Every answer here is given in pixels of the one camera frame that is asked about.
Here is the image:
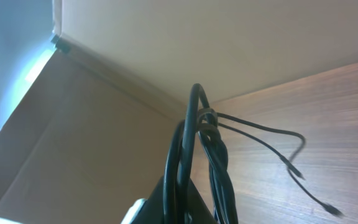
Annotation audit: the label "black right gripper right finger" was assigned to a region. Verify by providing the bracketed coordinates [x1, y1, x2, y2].
[187, 180, 217, 224]

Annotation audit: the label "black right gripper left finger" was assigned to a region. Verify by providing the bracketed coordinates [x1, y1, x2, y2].
[131, 176, 165, 224]

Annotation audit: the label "black usb cables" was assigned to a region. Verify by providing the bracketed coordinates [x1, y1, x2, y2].
[162, 83, 344, 224]

